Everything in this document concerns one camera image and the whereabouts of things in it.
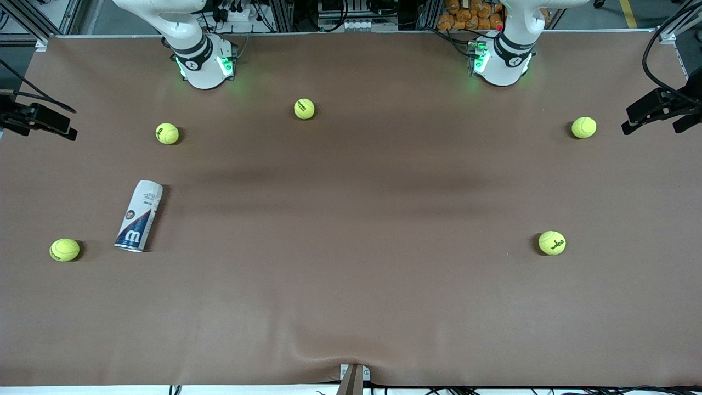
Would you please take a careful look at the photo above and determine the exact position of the white blue tennis ball can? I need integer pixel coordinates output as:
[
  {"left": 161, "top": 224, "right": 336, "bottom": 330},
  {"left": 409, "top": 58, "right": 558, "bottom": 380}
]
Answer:
[{"left": 114, "top": 179, "right": 163, "bottom": 252}]

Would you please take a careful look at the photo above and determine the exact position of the yellow Wilson tennis ball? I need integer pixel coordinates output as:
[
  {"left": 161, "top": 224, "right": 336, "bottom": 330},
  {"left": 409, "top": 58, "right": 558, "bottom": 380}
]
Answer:
[{"left": 155, "top": 122, "right": 180, "bottom": 145}]

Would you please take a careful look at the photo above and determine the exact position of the yellow Head tennis ball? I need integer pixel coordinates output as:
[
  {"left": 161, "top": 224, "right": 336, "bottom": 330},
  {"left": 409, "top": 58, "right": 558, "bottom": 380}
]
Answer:
[{"left": 49, "top": 238, "right": 81, "bottom": 262}]

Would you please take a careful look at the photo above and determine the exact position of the base electronics box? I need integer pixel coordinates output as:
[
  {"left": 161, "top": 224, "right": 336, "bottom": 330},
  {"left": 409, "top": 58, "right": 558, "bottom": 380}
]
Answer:
[
  {"left": 218, "top": 41, "right": 240, "bottom": 77},
  {"left": 467, "top": 38, "right": 490, "bottom": 76}
]

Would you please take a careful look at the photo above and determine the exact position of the orange objects heap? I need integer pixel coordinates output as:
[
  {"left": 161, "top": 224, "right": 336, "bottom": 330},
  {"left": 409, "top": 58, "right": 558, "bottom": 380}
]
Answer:
[{"left": 437, "top": 0, "right": 504, "bottom": 31}]

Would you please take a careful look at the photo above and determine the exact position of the white power strip with plugs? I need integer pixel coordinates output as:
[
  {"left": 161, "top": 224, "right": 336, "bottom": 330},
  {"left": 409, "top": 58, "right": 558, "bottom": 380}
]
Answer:
[{"left": 211, "top": 0, "right": 261, "bottom": 24}]

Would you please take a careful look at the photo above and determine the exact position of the long white power strip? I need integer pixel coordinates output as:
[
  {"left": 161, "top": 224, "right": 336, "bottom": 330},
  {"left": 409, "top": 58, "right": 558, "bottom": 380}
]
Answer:
[{"left": 343, "top": 18, "right": 399, "bottom": 32}]

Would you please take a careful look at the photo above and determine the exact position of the brown table cover mat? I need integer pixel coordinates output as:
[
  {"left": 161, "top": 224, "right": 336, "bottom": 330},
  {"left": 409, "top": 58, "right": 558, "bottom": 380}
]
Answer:
[{"left": 0, "top": 30, "right": 702, "bottom": 387}]

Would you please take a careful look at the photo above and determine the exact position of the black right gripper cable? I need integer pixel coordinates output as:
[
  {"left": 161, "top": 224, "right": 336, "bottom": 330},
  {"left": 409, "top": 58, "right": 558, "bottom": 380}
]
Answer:
[{"left": 0, "top": 58, "right": 76, "bottom": 114}]

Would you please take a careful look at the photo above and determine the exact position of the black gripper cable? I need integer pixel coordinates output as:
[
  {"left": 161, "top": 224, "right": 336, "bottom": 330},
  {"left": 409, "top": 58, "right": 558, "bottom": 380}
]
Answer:
[
  {"left": 642, "top": 0, "right": 702, "bottom": 108},
  {"left": 0, "top": 58, "right": 76, "bottom": 114}
]

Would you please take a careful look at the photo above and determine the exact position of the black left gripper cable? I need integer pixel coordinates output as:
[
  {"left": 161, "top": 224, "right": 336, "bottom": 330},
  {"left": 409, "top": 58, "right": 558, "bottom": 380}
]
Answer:
[{"left": 642, "top": 0, "right": 702, "bottom": 108}]

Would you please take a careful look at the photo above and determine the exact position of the aluminium frame profile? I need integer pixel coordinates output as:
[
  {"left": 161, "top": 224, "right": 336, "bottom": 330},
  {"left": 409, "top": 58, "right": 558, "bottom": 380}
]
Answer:
[
  {"left": 655, "top": 0, "right": 702, "bottom": 44},
  {"left": 0, "top": 0, "right": 83, "bottom": 51}
]

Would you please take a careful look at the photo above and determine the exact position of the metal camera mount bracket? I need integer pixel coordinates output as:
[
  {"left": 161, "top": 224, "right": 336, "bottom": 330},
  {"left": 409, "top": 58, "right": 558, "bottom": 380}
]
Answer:
[{"left": 336, "top": 363, "right": 372, "bottom": 395}]

